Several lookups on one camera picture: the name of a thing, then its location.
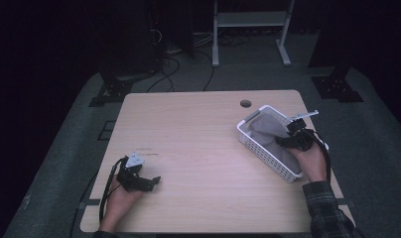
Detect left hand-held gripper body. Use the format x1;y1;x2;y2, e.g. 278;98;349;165
115;152;154;193

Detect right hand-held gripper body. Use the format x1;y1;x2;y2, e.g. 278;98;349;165
285;109;320;153

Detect grey shorts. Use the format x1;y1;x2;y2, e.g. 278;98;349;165
246;110;303;175

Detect white plastic basket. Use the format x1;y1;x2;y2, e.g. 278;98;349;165
235;104;330;183

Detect person's right hand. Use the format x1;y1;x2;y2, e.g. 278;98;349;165
289;142;330;183

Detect person's left hand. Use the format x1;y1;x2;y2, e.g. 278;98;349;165
98;174;145;233

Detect white metal stand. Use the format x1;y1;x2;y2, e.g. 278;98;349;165
211;0;297;68

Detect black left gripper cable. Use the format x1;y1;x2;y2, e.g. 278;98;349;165
98;155;130;224

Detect black stand with base plate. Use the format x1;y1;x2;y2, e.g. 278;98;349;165
87;0;164;108
308;0;365;104

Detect black floor cables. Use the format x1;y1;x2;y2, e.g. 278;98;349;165
145;29;251;93

